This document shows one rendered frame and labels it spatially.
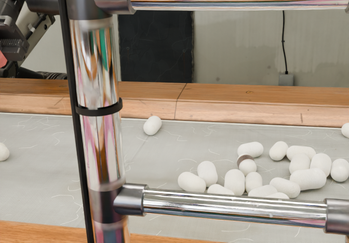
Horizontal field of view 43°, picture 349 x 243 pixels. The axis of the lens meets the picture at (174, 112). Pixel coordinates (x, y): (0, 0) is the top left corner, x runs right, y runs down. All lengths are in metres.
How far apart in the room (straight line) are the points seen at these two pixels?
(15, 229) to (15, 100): 0.38
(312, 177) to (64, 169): 0.28
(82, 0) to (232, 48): 2.35
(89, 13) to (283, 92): 0.51
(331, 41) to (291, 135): 1.98
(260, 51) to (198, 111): 1.92
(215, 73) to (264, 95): 1.92
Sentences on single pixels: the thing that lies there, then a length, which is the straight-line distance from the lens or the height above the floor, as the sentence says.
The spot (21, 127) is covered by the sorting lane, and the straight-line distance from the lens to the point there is 0.68.
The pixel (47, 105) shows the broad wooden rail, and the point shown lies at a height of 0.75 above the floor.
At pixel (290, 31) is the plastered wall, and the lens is 2.54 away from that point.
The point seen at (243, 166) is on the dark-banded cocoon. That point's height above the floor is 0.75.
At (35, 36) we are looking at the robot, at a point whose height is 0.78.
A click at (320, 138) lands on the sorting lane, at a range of 0.61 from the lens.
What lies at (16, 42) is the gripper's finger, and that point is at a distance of 0.66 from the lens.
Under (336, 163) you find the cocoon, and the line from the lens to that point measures 0.51.
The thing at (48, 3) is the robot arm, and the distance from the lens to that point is 0.67.
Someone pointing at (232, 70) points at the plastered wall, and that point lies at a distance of 2.59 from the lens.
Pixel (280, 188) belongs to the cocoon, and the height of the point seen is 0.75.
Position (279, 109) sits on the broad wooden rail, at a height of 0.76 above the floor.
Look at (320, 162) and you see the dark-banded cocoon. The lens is 0.50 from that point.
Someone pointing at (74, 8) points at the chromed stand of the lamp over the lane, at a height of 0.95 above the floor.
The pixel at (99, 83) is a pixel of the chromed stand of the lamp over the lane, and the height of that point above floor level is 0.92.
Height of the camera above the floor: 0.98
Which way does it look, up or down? 21 degrees down
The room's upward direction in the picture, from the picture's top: 2 degrees counter-clockwise
